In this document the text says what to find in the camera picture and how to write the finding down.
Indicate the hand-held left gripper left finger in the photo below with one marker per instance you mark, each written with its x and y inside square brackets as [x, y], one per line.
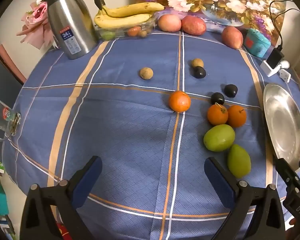
[90, 177]

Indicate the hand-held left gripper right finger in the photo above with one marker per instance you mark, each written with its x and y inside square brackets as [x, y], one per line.
[218, 180]

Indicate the pointed green fruit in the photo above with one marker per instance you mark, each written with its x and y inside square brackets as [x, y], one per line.
[238, 160]

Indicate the round green fruit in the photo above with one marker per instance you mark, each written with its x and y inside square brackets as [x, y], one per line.
[218, 138]

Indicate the silver metal plate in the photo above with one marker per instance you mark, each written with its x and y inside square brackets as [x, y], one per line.
[282, 125]

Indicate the orange with long stem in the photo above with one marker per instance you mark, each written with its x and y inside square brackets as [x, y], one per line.
[217, 115]

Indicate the orange with short stem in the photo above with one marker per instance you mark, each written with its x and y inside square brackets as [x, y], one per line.
[237, 117]

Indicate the stemless orange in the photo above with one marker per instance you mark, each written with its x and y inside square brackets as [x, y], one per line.
[179, 101]

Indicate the black plum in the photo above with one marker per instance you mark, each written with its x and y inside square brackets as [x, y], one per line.
[217, 98]
[199, 73]
[231, 90]

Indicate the brown longan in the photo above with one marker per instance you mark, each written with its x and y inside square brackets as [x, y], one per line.
[197, 62]
[146, 73]

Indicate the blue plaid tablecloth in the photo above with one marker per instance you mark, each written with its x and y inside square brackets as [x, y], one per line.
[115, 130]

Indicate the white power strip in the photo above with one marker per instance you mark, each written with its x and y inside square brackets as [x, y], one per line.
[285, 75]

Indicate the clear glass mug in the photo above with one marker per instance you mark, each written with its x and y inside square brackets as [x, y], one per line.
[7, 120]

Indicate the white round plug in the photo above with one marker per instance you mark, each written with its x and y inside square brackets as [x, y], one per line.
[285, 64]

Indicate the white charging dock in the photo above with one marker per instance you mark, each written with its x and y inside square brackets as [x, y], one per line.
[266, 69]

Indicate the teal box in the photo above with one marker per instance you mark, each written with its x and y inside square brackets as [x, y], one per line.
[256, 42]

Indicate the large red apple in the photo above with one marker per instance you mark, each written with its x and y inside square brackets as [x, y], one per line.
[232, 37]

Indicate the small green fruit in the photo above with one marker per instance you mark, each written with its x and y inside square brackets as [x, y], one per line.
[107, 34]

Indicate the clear plastic fruit container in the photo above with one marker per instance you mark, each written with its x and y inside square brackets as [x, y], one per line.
[120, 31]

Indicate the small orange fruit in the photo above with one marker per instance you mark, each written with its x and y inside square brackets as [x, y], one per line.
[133, 31]

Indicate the small brown fruit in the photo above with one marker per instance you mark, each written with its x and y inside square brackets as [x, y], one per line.
[143, 33]

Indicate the dark red apple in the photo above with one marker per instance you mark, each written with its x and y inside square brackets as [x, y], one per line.
[193, 25]

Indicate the yellow banana bunch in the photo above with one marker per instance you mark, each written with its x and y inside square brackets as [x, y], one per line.
[125, 21]

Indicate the stainless steel thermos jug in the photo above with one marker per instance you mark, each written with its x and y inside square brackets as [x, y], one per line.
[70, 17]

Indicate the pale red apple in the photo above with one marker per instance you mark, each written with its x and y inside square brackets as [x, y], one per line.
[169, 23]

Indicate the pink flower bouquet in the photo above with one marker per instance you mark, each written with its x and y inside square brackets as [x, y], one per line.
[37, 12]

